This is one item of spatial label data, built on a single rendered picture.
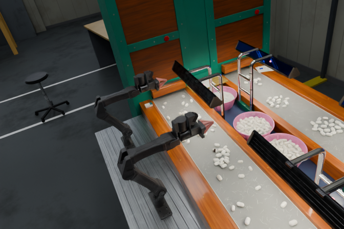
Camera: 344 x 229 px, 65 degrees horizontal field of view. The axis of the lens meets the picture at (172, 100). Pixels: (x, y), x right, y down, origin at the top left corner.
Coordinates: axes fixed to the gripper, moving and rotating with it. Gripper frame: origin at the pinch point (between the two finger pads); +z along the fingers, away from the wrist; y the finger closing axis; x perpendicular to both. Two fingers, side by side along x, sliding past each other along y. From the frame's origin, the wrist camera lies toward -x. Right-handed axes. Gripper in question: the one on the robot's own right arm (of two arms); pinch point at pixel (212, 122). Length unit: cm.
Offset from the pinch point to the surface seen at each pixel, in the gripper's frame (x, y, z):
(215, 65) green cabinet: 18, 89, 59
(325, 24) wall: 29, 118, 231
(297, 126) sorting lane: 31, 0, 63
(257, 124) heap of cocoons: 31, 16, 44
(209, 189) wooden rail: 30.7, -13.7, -12.7
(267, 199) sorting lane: 32.3, -32.9, 9.8
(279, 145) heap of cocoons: 31, -8, 41
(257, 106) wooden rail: 28, 30, 56
